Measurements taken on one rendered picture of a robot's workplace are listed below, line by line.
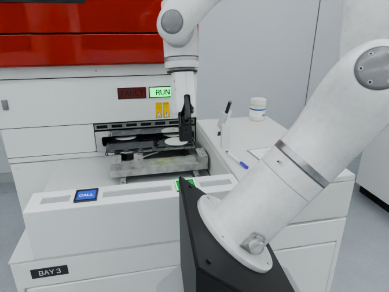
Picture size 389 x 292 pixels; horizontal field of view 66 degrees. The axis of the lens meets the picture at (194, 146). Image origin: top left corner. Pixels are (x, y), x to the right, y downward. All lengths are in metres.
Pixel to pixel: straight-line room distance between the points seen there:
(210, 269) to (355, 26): 0.49
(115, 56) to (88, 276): 0.78
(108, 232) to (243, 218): 0.40
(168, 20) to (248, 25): 2.34
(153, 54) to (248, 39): 1.83
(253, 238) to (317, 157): 0.18
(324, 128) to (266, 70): 2.58
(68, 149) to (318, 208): 1.02
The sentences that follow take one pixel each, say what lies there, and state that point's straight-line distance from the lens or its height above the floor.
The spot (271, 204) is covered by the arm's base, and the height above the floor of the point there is 1.08.
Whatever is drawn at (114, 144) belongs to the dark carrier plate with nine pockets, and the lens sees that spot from 1.32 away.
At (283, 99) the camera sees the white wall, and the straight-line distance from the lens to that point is 3.24.
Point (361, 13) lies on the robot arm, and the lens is 0.64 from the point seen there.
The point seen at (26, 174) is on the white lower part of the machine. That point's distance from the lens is 1.50.
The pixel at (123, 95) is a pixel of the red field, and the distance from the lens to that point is 1.32.
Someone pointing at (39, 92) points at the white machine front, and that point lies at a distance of 1.36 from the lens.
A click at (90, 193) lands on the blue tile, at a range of 0.84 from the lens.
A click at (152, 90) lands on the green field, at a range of 1.32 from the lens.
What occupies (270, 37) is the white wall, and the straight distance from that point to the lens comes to 3.07.
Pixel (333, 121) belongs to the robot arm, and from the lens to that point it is 0.53.
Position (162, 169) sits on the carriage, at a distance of 1.13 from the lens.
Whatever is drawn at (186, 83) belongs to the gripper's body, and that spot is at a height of 1.25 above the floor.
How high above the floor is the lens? 1.37
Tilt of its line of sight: 22 degrees down
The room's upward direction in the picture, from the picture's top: straight up
